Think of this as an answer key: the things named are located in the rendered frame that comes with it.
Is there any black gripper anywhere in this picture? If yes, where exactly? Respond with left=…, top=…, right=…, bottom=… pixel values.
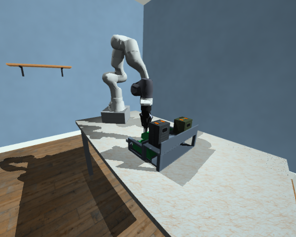
left=139, top=106, right=153, bottom=132

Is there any grey metal shelf rack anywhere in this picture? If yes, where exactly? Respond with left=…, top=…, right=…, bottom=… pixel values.
left=126, top=125, right=198, bottom=172

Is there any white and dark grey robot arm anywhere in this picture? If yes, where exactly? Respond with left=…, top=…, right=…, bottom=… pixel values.
left=102, top=35, right=153, bottom=112

